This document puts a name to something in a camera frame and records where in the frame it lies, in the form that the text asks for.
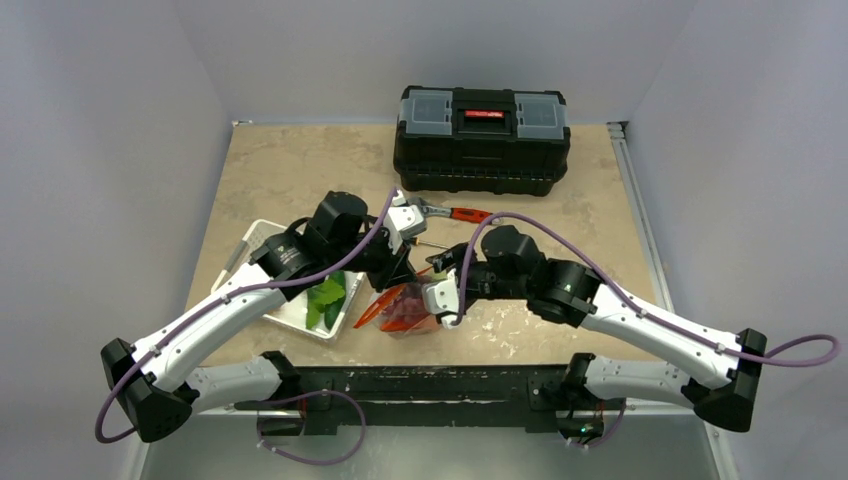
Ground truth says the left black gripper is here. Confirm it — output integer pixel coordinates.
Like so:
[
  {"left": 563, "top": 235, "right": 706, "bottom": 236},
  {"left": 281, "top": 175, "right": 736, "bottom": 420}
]
[{"left": 327, "top": 221, "right": 418, "bottom": 293}]

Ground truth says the light red grape bunch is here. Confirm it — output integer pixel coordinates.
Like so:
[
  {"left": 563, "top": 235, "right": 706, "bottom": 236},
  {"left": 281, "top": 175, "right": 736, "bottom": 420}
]
[{"left": 380, "top": 294, "right": 430, "bottom": 332}]

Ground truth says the clear zip top bag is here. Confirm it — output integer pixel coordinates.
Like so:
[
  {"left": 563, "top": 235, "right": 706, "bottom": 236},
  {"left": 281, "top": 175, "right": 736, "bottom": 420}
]
[{"left": 353, "top": 267, "right": 441, "bottom": 338}]

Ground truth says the white plastic basket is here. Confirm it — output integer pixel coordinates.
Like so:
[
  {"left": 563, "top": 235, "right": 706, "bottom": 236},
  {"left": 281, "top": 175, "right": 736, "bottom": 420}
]
[{"left": 210, "top": 219, "right": 365, "bottom": 341}]

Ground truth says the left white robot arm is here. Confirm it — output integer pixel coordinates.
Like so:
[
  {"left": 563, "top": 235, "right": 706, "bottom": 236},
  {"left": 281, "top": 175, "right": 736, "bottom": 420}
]
[{"left": 95, "top": 189, "right": 426, "bottom": 444}]

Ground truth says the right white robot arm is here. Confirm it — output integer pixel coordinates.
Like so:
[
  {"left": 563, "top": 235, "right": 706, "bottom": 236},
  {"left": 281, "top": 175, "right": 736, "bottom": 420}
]
[{"left": 423, "top": 226, "right": 766, "bottom": 433}]

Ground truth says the yellow black screwdriver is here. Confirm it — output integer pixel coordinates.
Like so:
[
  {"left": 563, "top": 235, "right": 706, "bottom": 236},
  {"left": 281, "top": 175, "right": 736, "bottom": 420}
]
[{"left": 413, "top": 238, "right": 450, "bottom": 251}]

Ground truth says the green leafy vegetable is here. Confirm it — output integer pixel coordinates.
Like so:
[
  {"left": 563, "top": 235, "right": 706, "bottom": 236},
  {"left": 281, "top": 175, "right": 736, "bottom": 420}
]
[{"left": 305, "top": 281, "right": 326, "bottom": 330}]

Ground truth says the green cucumber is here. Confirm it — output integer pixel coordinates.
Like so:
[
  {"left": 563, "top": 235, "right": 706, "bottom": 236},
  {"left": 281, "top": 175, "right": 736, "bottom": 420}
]
[{"left": 322, "top": 271, "right": 347, "bottom": 330}]

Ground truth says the black plastic toolbox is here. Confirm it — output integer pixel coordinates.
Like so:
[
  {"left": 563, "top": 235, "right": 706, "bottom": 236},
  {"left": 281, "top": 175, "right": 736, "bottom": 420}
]
[{"left": 393, "top": 85, "right": 571, "bottom": 197}]

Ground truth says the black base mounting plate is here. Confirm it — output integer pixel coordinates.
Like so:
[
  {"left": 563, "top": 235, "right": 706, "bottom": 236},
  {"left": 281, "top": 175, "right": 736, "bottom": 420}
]
[{"left": 235, "top": 365, "right": 624, "bottom": 437}]

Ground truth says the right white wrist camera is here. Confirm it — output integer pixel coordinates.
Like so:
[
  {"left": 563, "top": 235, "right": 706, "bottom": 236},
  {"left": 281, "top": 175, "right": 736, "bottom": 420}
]
[{"left": 422, "top": 269, "right": 460, "bottom": 329}]

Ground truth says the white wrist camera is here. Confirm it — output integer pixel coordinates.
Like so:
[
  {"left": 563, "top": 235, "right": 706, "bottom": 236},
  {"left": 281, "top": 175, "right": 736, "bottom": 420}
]
[
  {"left": 422, "top": 269, "right": 460, "bottom": 329},
  {"left": 382, "top": 191, "right": 427, "bottom": 254}
]

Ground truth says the adjustable wrench red handle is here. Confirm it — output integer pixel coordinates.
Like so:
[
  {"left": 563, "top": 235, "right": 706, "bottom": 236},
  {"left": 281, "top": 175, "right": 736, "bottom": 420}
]
[{"left": 409, "top": 197, "right": 492, "bottom": 224}]

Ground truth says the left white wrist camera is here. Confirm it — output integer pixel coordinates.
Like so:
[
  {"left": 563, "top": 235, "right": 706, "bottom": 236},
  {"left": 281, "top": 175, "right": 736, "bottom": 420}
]
[{"left": 382, "top": 191, "right": 427, "bottom": 254}]

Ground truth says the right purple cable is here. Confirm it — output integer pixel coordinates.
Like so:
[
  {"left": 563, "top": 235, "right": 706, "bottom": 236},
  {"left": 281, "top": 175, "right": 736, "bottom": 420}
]
[{"left": 453, "top": 211, "right": 842, "bottom": 368}]

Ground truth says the aluminium frame rail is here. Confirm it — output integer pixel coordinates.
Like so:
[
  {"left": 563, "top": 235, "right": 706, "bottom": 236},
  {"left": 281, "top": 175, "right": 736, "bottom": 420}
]
[{"left": 136, "top": 369, "right": 722, "bottom": 419}]

